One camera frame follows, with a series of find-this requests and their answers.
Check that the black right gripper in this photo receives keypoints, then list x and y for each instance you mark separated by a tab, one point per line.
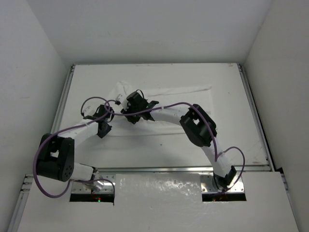
133	119

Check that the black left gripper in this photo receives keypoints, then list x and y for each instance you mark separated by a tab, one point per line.
104	129

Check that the white printed t-shirt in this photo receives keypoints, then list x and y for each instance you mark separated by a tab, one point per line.
166	121

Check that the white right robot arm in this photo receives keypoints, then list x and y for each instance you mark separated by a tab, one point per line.
196	123

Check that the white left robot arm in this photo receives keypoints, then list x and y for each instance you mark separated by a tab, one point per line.
55	158

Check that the white front cover panel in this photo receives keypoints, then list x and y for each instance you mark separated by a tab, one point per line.
165	203

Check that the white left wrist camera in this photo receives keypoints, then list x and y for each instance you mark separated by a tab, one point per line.
88	113

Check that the aluminium table edge rail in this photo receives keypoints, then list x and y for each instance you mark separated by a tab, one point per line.
201	169

